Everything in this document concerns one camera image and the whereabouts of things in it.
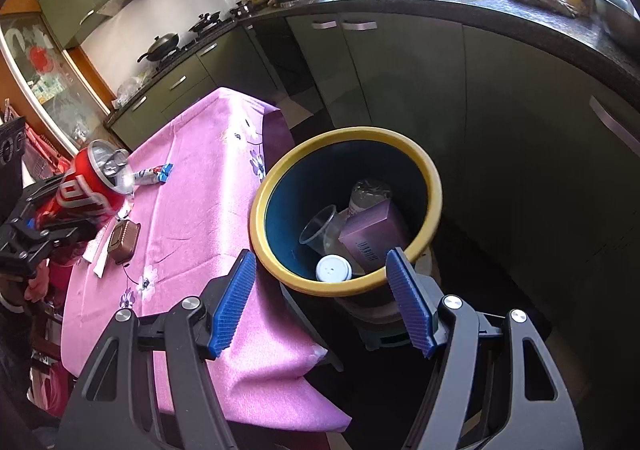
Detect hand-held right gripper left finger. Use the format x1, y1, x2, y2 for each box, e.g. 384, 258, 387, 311
57, 250, 258, 450

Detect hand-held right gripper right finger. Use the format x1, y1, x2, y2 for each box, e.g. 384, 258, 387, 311
385, 247, 586, 450

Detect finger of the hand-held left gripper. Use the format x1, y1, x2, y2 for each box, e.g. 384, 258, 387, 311
0, 217, 98, 278
15, 174, 71, 225

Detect white paper wrapper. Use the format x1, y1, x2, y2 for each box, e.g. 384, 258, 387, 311
82, 206, 136, 279

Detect red drink can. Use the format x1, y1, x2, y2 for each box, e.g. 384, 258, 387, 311
39, 140, 135, 223

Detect small brown box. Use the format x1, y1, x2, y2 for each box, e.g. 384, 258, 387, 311
107, 221, 143, 263

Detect purple cardboard box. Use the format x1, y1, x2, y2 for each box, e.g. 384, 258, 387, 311
338, 200, 414, 275

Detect yellow-rimmed dark bin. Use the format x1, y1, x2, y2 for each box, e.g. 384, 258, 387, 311
249, 127, 444, 301

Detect clear plastic bottle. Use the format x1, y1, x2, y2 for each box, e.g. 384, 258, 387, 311
348, 180, 394, 219

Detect blue and white tube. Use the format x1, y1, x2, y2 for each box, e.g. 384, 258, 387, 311
131, 163, 175, 187

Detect clear plastic cup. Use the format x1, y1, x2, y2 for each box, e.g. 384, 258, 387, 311
299, 205, 340, 259

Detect person's left hand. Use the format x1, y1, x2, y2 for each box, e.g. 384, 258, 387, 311
22, 264, 51, 303

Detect red checked apron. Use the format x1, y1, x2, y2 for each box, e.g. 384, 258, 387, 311
20, 127, 76, 185

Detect low round stool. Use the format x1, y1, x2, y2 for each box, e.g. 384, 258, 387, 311
340, 250, 441, 353

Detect glass sliding door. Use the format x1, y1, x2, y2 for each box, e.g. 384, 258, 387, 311
0, 12, 117, 167

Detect pink floral tablecloth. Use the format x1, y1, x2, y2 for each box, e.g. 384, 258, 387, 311
60, 87, 353, 433

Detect clear plastic bags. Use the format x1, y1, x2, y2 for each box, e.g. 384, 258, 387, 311
112, 74, 151, 108

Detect black lidded wok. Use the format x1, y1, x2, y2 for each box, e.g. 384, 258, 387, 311
137, 33, 181, 63

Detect green base cabinets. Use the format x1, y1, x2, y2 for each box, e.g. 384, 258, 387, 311
107, 0, 640, 291

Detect gas stove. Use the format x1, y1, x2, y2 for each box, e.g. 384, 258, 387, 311
145, 20, 237, 71

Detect black lidded frying pan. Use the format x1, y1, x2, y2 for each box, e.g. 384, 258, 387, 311
189, 12, 224, 33

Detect dark stone countertop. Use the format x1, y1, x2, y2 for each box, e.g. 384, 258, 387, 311
104, 0, 640, 96

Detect steel bowl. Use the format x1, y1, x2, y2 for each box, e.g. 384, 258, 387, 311
592, 0, 640, 51

